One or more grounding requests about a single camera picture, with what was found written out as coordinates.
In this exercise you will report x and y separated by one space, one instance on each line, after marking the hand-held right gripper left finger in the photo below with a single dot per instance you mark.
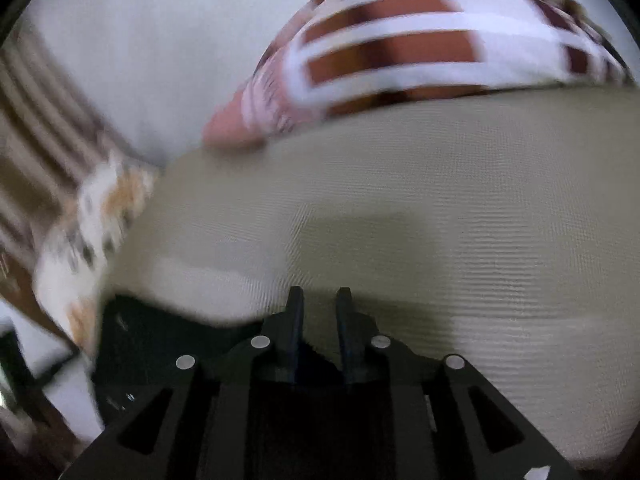
296 317

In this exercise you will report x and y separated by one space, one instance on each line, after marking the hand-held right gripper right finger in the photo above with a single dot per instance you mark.
344 317

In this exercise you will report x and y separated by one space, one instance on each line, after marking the black pants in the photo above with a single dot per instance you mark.
150 330

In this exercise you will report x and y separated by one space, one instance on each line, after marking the beige textured bed sheet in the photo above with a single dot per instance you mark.
450 220

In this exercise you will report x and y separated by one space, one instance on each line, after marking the white spotted printed blanket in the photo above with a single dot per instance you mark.
95 210

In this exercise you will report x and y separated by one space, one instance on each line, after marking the beige striped curtain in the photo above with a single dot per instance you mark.
35 120

